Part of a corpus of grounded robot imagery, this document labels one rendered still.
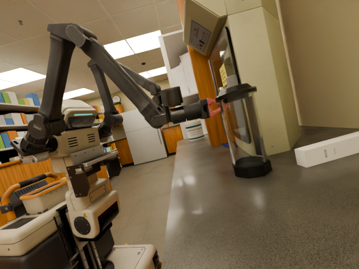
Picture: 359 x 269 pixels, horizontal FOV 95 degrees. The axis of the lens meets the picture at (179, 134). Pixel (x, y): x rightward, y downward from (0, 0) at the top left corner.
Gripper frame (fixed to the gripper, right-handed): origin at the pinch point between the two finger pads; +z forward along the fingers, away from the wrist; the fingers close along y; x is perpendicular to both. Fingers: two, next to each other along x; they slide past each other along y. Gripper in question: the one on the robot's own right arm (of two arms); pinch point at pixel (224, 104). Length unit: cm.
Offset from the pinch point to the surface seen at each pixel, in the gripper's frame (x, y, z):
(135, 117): -39, 483, -155
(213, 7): -29.9, -5.3, 1.3
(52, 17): -147, 144, -135
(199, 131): 14, 69, -4
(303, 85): -1, 27, 49
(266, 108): 4.4, -5.3, 11.6
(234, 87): -3.1, -18.3, -1.9
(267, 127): 10.7, -5.3, 10.8
